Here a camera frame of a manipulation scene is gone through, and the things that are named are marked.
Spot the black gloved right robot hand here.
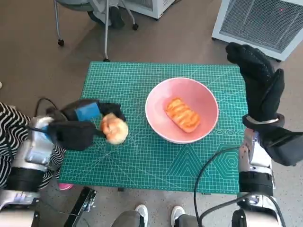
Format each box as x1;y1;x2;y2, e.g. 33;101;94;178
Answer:
225;42;285;122

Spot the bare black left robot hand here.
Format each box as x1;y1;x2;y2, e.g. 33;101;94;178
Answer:
59;99;127;123

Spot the round toy bread bun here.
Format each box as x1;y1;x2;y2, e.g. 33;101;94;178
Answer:
100;113;129;145

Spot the pink bowl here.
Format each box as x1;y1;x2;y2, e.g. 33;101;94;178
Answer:
145;77;219;144

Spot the long orange striped toy bread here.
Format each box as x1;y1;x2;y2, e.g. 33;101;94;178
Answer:
164;97;201;133

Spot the large white mesh cabinet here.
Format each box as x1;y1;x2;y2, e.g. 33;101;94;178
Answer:
212;0;303;61

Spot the green cutting mat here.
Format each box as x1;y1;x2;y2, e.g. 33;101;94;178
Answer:
58;61;247;194

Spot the person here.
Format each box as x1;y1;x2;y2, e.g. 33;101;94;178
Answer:
0;101;74;191
111;205;202;227

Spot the chair with grey metal legs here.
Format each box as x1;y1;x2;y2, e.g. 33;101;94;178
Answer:
53;0;112;62

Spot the small white mesh cabinet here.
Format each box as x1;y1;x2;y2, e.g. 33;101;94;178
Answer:
118;0;177;20

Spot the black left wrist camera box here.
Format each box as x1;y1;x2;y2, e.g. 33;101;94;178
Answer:
48;120;105;151

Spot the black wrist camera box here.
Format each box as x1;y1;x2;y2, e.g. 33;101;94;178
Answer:
259;125;303;166
48;120;105;151

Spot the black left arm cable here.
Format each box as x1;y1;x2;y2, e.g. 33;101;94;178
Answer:
35;97;59;116

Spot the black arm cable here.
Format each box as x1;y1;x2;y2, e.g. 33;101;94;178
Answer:
35;97;59;116
193;146;288;227

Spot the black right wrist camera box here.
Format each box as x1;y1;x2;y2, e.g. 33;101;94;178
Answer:
259;125;303;166

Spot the black metal stand frame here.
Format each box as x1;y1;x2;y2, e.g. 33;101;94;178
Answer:
63;186;98;227

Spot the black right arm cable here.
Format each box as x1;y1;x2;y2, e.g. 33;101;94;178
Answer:
193;146;288;227

